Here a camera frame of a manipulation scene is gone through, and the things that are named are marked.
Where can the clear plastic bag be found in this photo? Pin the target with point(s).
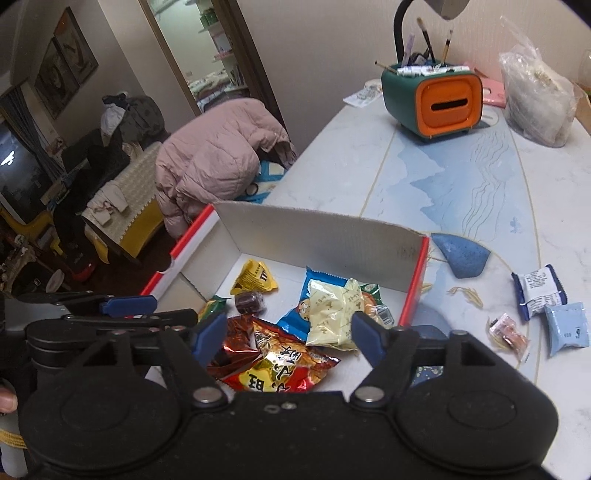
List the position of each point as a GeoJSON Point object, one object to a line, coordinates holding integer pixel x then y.
{"type": "Point", "coordinates": [535, 101]}

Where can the large framed wall picture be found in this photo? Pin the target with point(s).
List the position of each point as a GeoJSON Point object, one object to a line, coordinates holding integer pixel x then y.
{"type": "Point", "coordinates": [76, 46]}

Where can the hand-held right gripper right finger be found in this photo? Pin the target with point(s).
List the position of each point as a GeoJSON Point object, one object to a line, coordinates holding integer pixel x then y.
{"type": "Point", "coordinates": [367, 338]}

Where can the clear pink candy packet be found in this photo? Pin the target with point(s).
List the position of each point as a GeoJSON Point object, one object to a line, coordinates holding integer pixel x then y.
{"type": "Point", "coordinates": [508, 337]}

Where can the yellow bench with white cover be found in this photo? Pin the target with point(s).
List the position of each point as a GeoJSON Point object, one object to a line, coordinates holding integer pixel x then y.
{"type": "Point", "coordinates": [134, 194]}

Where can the small framed wall picture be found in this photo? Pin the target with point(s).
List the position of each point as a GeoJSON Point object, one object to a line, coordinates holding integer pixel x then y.
{"type": "Point", "coordinates": [48, 79]}

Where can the dark desk lamp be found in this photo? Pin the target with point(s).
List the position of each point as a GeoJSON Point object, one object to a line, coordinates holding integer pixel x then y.
{"type": "Point", "coordinates": [400, 27]}

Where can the yellow chocolate candy packet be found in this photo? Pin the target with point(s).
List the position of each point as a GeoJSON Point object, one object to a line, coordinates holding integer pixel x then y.
{"type": "Point", "coordinates": [254, 276]}

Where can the thin wooden brush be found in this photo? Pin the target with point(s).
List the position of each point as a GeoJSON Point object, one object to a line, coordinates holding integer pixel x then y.
{"type": "Point", "coordinates": [385, 67]}

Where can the red yellow chips bag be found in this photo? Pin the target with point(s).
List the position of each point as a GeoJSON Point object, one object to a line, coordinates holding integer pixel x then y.
{"type": "Point", "coordinates": [272, 364]}

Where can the printed paper slip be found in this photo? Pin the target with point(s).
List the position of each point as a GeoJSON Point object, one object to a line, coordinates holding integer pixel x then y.
{"type": "Point", "coordinates": [362, 96]}

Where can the pile of dark clothes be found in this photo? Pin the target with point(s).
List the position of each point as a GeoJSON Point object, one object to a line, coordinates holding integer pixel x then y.
{"type": "Point", "coordinates": [134, 113]}

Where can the red cardboard box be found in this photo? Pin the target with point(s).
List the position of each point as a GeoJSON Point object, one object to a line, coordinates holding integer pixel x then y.
{"type": "Point", "coordinates": [323, 240]}

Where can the pink padded jacket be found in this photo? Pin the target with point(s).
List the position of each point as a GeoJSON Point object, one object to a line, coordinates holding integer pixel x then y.
{"type": "Point", "coordinates": [217, 152]}

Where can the green braised egg packet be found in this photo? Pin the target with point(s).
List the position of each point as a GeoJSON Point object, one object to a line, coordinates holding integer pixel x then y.
{"type": "Point", "coordinates": [376, 308]}

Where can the dark blue white snack packet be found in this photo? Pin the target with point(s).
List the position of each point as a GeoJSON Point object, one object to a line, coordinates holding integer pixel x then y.
{"type": "Point", "coordinates": [538, 286]}

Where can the dark red candy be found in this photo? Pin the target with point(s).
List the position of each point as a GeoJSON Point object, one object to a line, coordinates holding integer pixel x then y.
{"type": "Point", "coordinates": [249, 301]}

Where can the green orange tissue box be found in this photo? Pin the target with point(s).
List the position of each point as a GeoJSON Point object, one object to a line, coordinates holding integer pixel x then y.
{"type": "Point", "coordinates": [401, 107]}

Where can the person's left hand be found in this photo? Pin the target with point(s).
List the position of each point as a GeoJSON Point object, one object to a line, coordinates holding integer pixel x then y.
{"type": "Point", "coordinates": [7, 400]}

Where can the pink flat pouch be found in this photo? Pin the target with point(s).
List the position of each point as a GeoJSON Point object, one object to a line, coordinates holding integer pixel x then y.
{"type": "Point", "coordinates": [493, 92]}

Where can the light blue snack packet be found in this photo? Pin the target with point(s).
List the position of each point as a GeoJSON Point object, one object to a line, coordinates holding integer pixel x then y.
{"type": "Point", "coordinates": [568, 330]}

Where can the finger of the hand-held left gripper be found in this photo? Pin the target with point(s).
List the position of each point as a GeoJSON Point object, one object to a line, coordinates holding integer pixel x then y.
{"type": "Point", "coordinates": [131, 303]}
{"type": "Point", "coordinates": [138, 319]}

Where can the dark screen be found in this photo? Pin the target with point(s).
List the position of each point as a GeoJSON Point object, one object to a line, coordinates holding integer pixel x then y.
{"type": "Point", "coordinates": [14, 167]}

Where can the pale yellow snack packet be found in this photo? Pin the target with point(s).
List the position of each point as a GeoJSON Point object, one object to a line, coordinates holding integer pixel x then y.
{"type": "Point", "coordinates": [330, 318]}
{"type": "Point", "coordinates": [356, 288]}

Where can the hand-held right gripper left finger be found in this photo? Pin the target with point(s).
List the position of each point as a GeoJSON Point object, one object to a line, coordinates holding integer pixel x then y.
{"type": "Point", "coordinates": [207, 336]}

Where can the green yellow snack packet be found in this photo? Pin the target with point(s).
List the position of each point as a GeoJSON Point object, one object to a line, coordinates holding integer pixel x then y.
{"type": "Point", "coordinates": [210, 308]}

